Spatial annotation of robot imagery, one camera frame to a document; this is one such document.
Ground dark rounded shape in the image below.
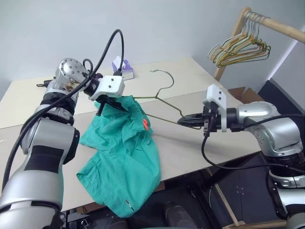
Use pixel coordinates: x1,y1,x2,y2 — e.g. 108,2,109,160
163,202,185,227

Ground light wooden slat frame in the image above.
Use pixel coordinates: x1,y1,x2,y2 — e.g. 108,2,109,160
206,168,286,229

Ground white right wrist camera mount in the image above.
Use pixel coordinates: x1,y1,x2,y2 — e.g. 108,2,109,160
202,84,232,133

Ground black case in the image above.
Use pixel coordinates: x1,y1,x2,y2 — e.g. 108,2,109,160
258,78,305,115

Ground olive wire hanger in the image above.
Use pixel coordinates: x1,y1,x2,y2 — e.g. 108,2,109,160
133,69,203,129

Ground brown cardboard box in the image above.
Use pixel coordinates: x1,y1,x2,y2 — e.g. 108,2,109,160
227,87,265,103

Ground purple white tissue box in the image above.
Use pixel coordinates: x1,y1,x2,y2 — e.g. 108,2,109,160
112,56,134,81

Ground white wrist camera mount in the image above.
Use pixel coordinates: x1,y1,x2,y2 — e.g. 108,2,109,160
202,84,232,133
89,75,125,101

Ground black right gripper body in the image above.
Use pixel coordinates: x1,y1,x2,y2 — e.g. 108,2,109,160
202,101,222,136

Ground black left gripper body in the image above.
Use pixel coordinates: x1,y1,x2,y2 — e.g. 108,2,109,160
99,94,123,104

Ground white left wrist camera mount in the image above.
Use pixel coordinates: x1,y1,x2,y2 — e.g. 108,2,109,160
89,75,125,101

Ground hangers on wooden rack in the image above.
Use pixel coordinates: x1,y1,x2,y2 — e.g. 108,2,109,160
218,18,272,69

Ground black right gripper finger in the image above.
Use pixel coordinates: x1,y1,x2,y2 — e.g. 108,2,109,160
177,113,204,123
177,120,204,128

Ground wooden clothes rack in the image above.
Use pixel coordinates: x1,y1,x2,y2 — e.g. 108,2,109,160
213,7,305,81

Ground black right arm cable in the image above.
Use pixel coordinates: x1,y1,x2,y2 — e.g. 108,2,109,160
201,114,305,174

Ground bunch of hangers on rack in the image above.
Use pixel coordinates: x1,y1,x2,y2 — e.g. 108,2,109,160
215,16,269,67

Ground green shorts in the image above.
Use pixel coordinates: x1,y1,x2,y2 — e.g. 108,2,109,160
76,94,162,218

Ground black metal cabinet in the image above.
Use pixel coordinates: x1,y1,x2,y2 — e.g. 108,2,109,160
209,152,286,229

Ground white wire hanger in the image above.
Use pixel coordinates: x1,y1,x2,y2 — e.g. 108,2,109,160
207,14,260,60
211,14,264,62

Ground yellow wire hanger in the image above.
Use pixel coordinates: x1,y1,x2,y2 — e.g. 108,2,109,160
214,15,267,65

